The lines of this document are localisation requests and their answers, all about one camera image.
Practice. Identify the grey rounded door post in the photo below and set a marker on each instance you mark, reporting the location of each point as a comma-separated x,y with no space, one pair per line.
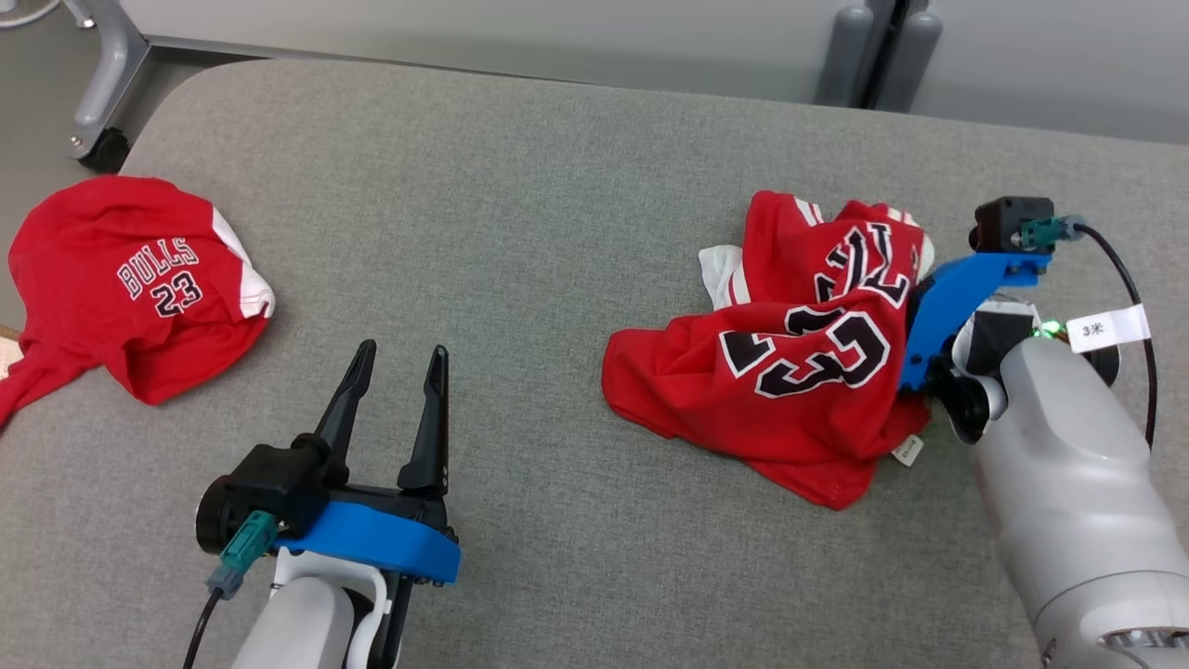
845,51
910,56

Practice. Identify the blue camera bracket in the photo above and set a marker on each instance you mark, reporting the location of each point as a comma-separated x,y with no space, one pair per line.
372,544
947,297

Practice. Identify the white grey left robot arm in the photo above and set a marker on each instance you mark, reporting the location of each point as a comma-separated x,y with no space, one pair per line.
288,632

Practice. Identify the red Bulls jersey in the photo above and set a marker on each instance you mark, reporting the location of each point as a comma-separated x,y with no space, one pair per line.
111,334

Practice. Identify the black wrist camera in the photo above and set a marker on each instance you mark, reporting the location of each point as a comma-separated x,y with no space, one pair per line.
274,483
1003,223

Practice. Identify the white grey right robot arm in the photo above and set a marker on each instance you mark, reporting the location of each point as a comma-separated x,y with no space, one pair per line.
1068,483

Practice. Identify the blue right camera bracket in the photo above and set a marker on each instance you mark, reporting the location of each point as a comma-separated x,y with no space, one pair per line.
947,297

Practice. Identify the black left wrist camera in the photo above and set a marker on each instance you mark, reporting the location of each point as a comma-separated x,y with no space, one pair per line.
274,483

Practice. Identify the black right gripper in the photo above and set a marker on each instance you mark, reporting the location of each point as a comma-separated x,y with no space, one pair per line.
966,400

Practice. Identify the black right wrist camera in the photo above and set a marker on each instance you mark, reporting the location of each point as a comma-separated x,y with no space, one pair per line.
1003,223

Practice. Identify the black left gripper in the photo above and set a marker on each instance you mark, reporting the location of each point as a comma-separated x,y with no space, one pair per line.
409,509

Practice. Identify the blue left camera bracket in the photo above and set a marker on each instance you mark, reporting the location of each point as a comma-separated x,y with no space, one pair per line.
372,544

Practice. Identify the red basketball jersey number 23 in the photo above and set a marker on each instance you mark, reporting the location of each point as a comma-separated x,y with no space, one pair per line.
799,409

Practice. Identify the grey metal frame with caster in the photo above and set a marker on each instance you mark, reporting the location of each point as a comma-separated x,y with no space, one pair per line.
110,74

